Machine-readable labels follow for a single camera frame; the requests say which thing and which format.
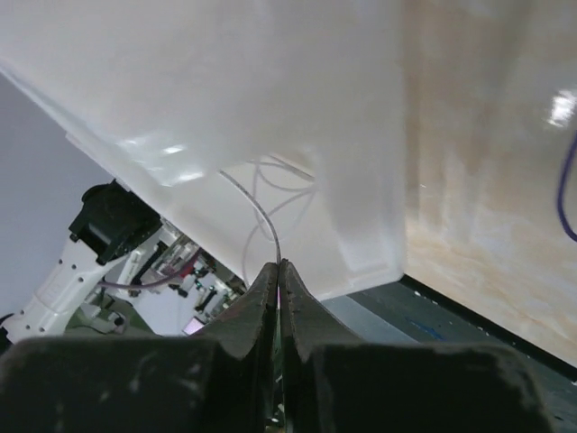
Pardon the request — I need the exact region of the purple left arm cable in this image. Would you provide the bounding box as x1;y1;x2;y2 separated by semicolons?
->
97;250;202;290

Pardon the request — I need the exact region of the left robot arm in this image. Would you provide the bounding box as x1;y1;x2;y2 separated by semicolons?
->
1;180;161;344

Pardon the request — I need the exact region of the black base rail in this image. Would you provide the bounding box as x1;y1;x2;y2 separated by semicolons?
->
322;276;576;432

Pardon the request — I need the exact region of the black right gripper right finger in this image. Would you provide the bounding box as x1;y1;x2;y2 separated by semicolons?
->
278;261;554;432

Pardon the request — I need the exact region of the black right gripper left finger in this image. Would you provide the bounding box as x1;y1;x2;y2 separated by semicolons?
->
1;263;279;432

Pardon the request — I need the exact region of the grey wire in tray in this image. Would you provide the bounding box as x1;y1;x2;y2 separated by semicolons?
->
241;155;324;281

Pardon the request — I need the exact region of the white compartment organizer tray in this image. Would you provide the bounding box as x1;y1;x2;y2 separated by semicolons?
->
1;1;406;299

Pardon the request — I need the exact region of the tangled wire pile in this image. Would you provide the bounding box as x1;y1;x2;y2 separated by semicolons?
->
556;130;577;243

